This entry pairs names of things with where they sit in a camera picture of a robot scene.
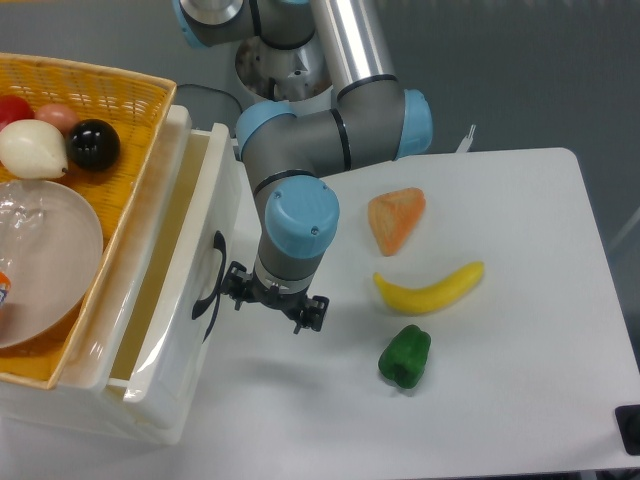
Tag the black ball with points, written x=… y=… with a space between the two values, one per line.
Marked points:
x=93 y=145

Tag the clear plastic bottle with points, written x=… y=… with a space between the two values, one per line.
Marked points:
x=22 y=215

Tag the orange sandwich slice toy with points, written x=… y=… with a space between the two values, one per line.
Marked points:
x=393 y=216

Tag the pink peach toy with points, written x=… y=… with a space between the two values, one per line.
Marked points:
x=60 y=116

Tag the white pear toy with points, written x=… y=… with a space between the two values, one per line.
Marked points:
x=33 y=149

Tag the black corner device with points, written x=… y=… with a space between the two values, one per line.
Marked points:
x=628 y=417

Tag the beige plate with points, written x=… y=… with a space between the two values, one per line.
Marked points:
x=58 y=267

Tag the red tomato toy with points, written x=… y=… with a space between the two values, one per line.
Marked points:
x=14 y=108

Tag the green bell pepper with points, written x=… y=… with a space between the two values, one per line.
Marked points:
x=404 y=359

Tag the yellow banana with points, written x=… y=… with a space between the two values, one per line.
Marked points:
x=434 y=297

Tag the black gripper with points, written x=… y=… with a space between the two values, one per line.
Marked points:
x=240 y=286

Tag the white drawer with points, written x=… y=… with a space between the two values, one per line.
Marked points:
x=158 y=363

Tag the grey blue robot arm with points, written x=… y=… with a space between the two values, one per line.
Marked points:
x=287 y=156

